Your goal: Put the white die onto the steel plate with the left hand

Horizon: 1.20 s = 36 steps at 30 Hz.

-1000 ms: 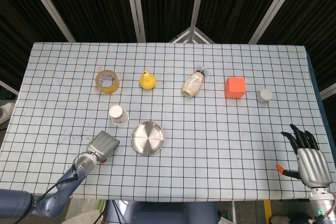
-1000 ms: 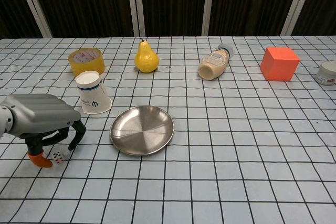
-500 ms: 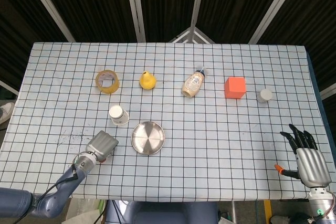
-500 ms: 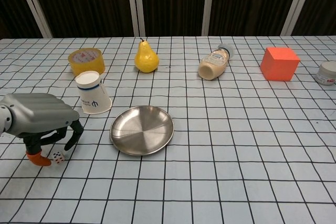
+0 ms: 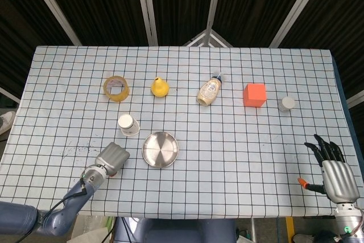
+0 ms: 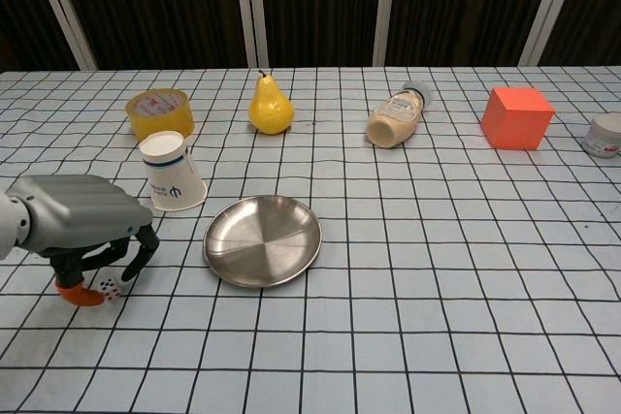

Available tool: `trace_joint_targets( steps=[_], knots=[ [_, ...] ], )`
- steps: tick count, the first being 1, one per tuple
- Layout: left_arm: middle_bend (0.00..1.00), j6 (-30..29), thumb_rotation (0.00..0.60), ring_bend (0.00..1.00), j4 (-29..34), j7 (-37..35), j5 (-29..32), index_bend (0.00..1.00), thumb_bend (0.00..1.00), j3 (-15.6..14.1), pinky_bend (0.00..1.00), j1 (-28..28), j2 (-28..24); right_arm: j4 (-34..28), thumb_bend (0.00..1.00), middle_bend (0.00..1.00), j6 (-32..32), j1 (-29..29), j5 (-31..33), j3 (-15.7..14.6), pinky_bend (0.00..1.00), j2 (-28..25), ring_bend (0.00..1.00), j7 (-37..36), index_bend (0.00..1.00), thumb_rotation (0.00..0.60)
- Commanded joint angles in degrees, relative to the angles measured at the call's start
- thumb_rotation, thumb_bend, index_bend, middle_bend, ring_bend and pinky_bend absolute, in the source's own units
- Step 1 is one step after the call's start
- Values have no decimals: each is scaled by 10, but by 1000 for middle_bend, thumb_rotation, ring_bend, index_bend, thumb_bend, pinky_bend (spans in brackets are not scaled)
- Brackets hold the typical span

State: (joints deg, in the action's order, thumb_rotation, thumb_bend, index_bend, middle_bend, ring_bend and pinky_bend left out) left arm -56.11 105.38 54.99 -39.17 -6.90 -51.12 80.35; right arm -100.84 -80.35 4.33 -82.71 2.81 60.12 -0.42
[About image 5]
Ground grey shoe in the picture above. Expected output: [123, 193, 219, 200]
[292, 233, 313, 243]

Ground white triangular metal frame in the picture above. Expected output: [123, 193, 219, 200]
[183, 28, 234, 47]

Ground yellow floor bar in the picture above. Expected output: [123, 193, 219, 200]
[286, 217, 294, 243]

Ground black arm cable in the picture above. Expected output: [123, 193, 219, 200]
[39, 178, 89, 221]

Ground beige sauce bottle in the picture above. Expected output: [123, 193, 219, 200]
[196, 73, 224, 106]

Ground round steel plate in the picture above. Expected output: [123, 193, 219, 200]
[142, 131, 180, 169]

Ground small white jar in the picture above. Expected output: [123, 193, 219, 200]
[278, 96, 296, 112]

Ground yellow pear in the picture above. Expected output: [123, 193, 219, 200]
[150, 76, 171, 98]

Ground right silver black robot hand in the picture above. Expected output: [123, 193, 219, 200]
[297, 134, 359, 204]

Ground blue-grey robot torso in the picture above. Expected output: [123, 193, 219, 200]
[113, 217, 238, 243]

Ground white paper cup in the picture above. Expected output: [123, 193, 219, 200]
[118, 114, 140, 137]

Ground orange cube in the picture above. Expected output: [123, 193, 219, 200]
[243, 83, 267, 108]

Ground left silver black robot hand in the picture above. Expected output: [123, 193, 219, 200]
[95, 142, 131, 177]

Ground white shoe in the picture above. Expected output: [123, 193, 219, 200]
[0, 111, 16, 137]

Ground yellow packing tape roll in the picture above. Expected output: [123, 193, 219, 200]
[103, 75, 130, 103]

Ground white metal beam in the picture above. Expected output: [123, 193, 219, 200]
[0, 86, 21, 104]
[345, 90, 364, 109]

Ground white black checkered tablecloth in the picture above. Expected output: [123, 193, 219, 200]
[0, 45, 362, 220]

